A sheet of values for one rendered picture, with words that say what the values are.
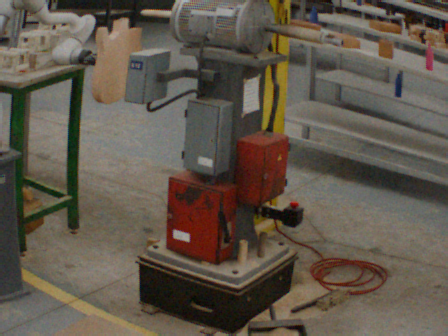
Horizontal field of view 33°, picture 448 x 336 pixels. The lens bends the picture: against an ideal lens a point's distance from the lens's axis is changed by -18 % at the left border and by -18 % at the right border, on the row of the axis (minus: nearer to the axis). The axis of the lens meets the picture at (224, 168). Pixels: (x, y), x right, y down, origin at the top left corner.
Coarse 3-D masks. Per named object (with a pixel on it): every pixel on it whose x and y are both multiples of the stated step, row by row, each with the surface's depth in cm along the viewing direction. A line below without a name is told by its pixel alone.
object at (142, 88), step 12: (132, 60) 325; (144, 60) 322; (156, 60) 327; (168, 60) 334; (132, 72) 326; (144, 72) 323; (156, 72) 329; (132, 84) 327; (144, 84) 325; (156, 84) 331; (132, 96) 329; (144, 96) 326; (156, 96) 333; (180, 96) 336; (156, 108) 339
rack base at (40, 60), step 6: (30, 48) 406; (30, 54) 390; (36, 54) 387; (42, 54) 391; (48, 54) 395; (12, 60) 401; (30, 60) 391; (36, 60) 388; (42, 60) 393; (48, 60) 397; (30, 66) 392; (36, 66) 390; (42, 66) 394; (48, 66) 398
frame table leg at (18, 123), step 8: (16, 88) 367; (24, 88) 368; (16, 96) 367; (24, 96) 370; (16, 104) 368; (24, 104) 372; (16, 112) 369; (16, 120) 371; (16, 128) 372; (16, 136) 373; (16, 144) 374; (16, 160) 376; (16, 168) 378; (16, 176) 379; (16, 184) 380; (16, 192) 382; (16, 200) 383; (16, 208) 384; (24, 224) 391; (24, 232) 391; (24, 240) 392; (24, 248) 393
